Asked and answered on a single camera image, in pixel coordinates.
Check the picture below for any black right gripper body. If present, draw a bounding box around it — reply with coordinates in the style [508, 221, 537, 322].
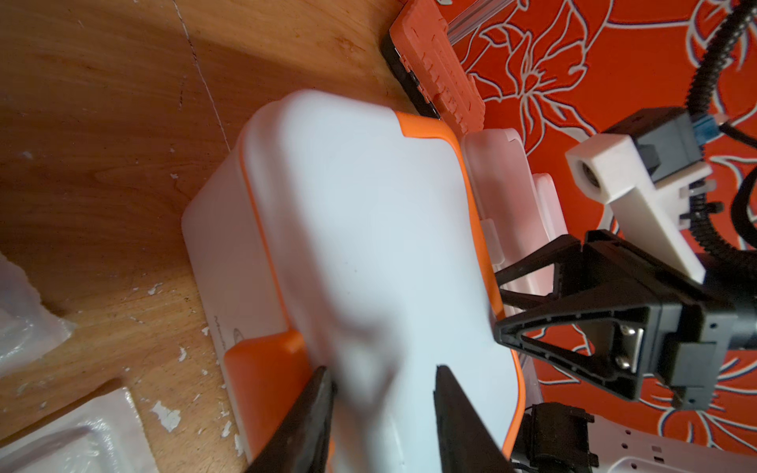
[582, 231, 756, 410]

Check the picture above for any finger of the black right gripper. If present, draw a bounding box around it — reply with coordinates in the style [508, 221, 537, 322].
[495, 292, 651, 401]
[495, 235, 584, 309]

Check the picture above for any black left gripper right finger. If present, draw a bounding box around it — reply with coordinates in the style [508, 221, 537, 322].
[434, 366, 515, 473]

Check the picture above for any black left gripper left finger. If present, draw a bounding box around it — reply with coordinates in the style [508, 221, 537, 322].
[246, 366, 337, 473]

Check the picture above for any pink medicine chest box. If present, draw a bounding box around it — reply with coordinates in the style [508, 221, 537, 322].
[461, 128, 568, 272]

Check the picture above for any gauze packet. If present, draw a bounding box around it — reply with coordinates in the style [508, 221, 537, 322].
[1, 387, 158, 472]
[1, 255, 75, 378]

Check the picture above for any grey orange medicine chest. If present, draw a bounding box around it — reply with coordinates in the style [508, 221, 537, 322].
[181, 90, 526, 472]

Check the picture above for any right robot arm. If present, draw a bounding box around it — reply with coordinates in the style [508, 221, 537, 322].
[494, 1, 756, 414]

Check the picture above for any red plastic tool case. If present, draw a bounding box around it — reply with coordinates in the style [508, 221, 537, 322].
[380, 0, 485, 138]

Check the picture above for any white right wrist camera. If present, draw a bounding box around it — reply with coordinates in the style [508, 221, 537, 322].
[566, 108, 717, 283]

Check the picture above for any aluminium frame post right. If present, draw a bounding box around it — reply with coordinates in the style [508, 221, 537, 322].
[442, 0, 522, 43]

